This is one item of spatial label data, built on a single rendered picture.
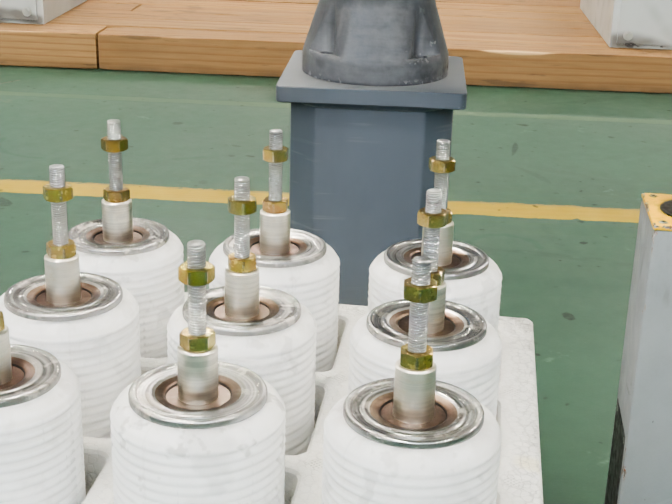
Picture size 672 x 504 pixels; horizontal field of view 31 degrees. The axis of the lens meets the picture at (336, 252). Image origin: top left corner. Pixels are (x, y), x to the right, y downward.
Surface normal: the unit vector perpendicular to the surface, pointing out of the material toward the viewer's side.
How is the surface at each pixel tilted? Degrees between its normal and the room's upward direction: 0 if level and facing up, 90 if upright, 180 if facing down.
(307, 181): 90
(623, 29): 90
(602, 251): 0
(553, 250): 0
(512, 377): 0
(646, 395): 90
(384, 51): 72
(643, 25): 90
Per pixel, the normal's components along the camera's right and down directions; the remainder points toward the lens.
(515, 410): 0.03, -0.94
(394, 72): 0.19, 0.34
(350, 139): -0.07, 0.35
